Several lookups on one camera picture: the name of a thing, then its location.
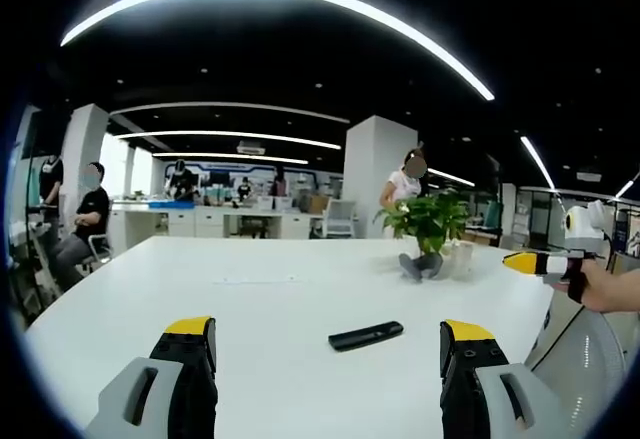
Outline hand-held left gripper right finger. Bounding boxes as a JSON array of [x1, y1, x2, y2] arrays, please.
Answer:
[[439, 319, 572, 439]]

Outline green potted plant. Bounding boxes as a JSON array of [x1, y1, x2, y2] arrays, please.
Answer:
[[373, 191, 471, 283]]

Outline white office chair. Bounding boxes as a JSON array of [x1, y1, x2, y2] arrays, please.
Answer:
[[319, 198, 358, 239]]

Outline grey chair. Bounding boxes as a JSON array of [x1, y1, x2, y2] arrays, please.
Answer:
[[79, 232, 114, 275]]

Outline black remote control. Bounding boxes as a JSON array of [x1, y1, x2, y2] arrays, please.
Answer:
[[328, 320, 405, 353]]

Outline long white counter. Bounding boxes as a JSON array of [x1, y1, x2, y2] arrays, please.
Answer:
[[108, 200, 331, 253]]

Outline clear glass vase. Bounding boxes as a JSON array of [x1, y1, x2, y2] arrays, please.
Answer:
[[449, 240, 475, 276]]

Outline curved ceiling light strip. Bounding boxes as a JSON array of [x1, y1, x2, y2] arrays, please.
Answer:
[[59, 0, 496, 102]]

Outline white pillar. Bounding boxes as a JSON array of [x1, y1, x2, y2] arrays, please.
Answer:
[[341, 114, 419, 240], [60, 103, 110, 220]]

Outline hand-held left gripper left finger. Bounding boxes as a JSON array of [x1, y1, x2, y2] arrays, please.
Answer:
[[84, 315, 219, 439]]

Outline person's right hand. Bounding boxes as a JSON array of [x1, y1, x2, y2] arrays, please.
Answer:
[[567, 257, 640, 314]]

